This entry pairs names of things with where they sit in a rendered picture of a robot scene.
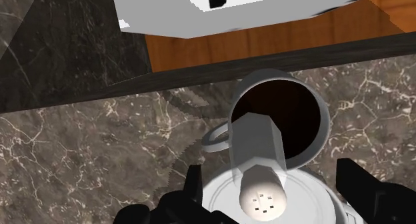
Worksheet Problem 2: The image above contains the white plate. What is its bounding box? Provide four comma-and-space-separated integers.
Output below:
201, 165, 369, 224

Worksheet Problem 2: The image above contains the grey robot stand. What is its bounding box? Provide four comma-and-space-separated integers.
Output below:
111, 0, 389, 39

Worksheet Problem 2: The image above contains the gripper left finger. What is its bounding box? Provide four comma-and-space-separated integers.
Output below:
113, 164, 240, 224

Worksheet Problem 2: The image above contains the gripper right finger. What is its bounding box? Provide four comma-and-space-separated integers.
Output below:
335, 157, 416, 224

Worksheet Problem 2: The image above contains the white mug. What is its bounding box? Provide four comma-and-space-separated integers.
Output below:
201, 68, 331, 171

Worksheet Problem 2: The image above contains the white salt shaker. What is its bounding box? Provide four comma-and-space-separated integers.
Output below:
228, 111, 289, 223

